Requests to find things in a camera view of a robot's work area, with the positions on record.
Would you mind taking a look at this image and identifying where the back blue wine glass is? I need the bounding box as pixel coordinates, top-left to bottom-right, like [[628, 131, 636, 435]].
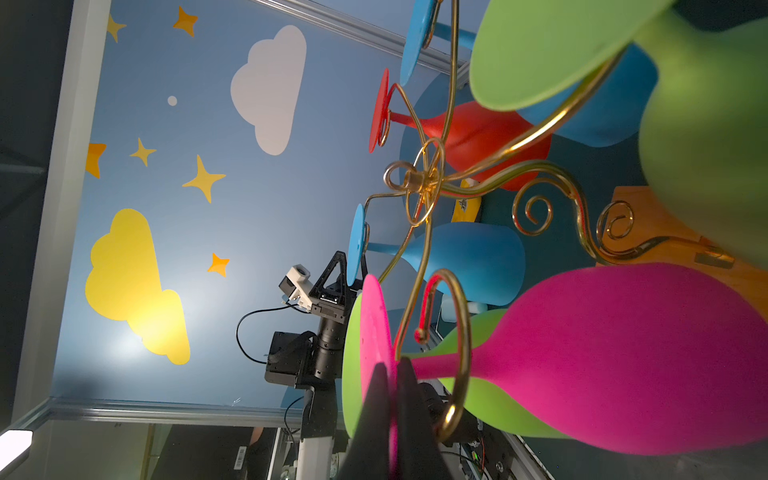
[[400, 1, 657, 147]]

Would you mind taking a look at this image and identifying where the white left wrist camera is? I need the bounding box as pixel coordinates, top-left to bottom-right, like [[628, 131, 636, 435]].
[[279, 264, 312, 311]]

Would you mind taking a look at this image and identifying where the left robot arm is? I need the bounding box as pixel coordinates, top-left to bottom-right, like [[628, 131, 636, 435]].
[[265, 251, 360, 479]]

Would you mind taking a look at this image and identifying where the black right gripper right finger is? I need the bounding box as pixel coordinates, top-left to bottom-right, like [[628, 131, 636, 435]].
[[395, 358, 452, 480]]

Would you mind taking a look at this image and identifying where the wooden rack base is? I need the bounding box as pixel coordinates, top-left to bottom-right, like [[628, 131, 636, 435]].
[[603, 186, 767, 316]]

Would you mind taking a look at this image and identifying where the gold wire wine glass rack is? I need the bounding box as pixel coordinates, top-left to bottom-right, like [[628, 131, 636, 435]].
[[359, 0, 736, 444]]

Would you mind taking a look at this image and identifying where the green wine glass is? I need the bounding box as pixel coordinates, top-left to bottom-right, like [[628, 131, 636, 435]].
[[341, 298, 568, 439], [470, 1, 767, 268]]

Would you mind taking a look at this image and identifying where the magenta wine glass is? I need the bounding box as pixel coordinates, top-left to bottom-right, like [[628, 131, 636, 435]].
[[359, 262, 768, 475]]

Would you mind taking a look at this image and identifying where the horizontal aluminium back rail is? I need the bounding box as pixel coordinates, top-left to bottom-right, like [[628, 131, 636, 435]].
[[252, 0, 470, 83]]

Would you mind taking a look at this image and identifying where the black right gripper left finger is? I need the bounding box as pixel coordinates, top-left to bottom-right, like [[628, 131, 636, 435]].
[[338, 363, 390, 480]]

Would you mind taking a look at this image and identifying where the left aluminium frame post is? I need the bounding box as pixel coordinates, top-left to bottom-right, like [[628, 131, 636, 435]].
[[12, 1, 112, 420]]

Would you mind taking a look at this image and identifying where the yellow glove with logo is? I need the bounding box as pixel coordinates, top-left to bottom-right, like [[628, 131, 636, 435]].
[[451, 197, 482, 223]]

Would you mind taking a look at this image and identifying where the red wine glass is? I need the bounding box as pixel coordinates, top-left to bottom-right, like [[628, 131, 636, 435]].
[[368, 69, 552, 192]]

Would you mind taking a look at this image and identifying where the front blue wine glass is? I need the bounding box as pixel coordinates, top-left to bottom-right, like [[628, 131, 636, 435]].
[[346, 204, 526, 306]]

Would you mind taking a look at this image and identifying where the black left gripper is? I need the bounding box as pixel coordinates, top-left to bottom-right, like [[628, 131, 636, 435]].
[[309, 251, 363, 324]]

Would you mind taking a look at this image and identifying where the blue wine glass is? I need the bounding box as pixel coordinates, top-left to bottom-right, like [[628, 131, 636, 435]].
[[346, 204, 526, 306], [400, 1, 657, 147]]

